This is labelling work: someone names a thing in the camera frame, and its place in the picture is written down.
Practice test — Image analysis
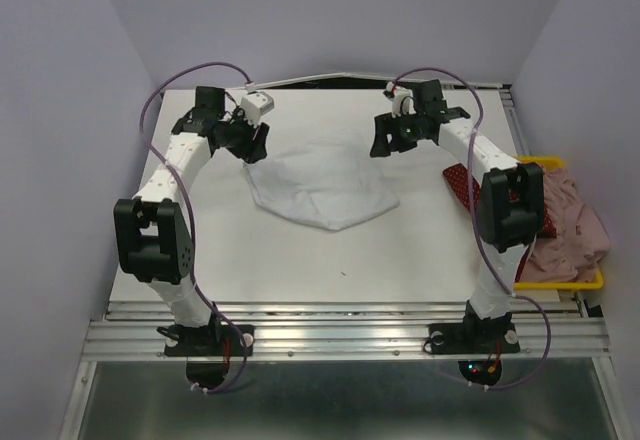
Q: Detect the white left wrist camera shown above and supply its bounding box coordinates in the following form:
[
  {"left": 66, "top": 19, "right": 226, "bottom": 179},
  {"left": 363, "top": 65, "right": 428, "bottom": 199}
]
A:
[{"left": 240, "top": 91, "right": 275, "bottom": 127}]

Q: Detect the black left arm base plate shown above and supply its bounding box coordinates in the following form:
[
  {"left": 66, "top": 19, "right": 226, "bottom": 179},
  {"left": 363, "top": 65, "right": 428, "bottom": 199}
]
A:
[{"left": 156, "top": 324, "right": 255, "bottom": 357}]

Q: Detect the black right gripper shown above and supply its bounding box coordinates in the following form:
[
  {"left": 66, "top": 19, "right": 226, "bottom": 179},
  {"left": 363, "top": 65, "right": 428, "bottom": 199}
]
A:
[{"left": 367, "top": 109, "right": 423, "bottom": 158}]

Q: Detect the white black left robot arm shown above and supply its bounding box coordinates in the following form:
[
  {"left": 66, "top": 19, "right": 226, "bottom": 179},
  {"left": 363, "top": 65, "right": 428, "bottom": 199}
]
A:
[{"left": 114, "top": 87, "right": 275, "bottom": 354}]

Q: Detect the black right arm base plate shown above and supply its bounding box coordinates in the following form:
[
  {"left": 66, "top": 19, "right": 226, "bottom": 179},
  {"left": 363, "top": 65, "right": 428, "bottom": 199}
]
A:
[{"left": 422, "top": 323, "right": 521, "bottom": 357}]

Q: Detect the yellow plastic tray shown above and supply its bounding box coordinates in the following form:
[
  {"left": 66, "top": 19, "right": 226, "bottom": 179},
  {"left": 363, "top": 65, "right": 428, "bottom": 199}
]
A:
[{"left": 510, "top": 155, "right": 606, "bottom": 292}]

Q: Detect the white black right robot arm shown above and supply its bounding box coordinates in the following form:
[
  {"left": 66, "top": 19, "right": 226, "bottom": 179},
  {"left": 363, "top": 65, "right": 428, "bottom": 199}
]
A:
[{"left": 370, "top": 80, "right": 545, "bottom": 350}]

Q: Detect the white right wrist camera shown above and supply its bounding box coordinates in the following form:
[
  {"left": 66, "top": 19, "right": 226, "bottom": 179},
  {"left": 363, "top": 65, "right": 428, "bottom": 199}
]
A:
[{"left": 383, "top": 81, "right": 413, "bottom": 118}]

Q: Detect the aluminium mounting rail frame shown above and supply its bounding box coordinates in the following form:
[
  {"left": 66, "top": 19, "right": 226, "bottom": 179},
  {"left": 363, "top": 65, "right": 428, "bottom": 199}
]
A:
[{"left": 59, "top": 82, "right": 626, "bottom": 440}]

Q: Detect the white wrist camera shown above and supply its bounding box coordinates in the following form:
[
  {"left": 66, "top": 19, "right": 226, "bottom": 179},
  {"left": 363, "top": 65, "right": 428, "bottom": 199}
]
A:
[
  {"left": 240, "top": 91, "right": 275, "bottom": 127},
  {"left": 383, "top": 81, "right": 413, "bottom": 118}
]

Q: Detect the pink skirt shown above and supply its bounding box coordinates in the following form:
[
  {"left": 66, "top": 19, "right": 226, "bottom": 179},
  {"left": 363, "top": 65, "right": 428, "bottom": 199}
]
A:
[{"left": 522, "top": 167, "right": 613, "bottom": 284}]

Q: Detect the white skirt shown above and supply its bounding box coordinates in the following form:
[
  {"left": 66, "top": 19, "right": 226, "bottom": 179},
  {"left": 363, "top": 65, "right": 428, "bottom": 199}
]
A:
[{"left": 244, "top": 129, "right": 400, "bottom": 231}]

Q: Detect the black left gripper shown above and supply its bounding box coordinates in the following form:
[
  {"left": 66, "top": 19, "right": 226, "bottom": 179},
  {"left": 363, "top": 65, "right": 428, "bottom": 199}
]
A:
[{"left": 219, "top": 106, "right": 271, "bottom": 165}]

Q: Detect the red polka dot skirt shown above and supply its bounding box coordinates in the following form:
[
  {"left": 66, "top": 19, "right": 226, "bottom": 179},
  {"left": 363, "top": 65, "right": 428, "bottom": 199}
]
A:
[{"left": 443, "top": 163, "right": 557, "bottom": 283}]

